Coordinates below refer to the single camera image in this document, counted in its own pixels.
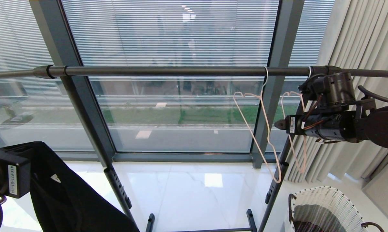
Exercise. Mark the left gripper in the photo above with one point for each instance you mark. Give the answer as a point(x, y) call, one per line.
point(0, 174)

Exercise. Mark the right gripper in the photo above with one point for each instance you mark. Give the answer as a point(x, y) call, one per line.
point(332, 127)

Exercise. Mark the pink clothes hanger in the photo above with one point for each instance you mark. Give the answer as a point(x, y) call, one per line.
point(305, 161)
point(280, 175)

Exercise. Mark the black short-sleeved shirt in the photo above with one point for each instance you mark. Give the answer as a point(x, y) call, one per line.
point(68, 199)

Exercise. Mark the white laundry basket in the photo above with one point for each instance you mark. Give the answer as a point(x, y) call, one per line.
point(323, 199)

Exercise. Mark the black clothes rack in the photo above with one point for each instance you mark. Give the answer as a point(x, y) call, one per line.
point(168, 71)

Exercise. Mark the beige curtain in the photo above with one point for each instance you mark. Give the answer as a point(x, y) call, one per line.
point(358, 38)

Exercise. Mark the window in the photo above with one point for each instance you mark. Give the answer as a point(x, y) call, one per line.
point(181, 38)

